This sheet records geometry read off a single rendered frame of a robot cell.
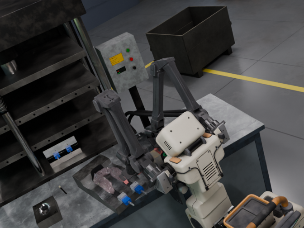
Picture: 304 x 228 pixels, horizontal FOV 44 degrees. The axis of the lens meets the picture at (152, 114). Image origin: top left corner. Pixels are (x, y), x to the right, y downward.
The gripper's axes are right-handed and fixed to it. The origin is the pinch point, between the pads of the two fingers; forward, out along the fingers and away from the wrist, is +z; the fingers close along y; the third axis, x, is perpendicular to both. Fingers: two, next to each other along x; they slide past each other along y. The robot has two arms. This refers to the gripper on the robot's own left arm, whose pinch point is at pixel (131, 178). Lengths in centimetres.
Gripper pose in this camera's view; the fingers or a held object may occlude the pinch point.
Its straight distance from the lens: 228.7
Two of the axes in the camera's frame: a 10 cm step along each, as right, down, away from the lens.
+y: -7.4, 5.3, -4.1
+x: 6.7, 5.8, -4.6
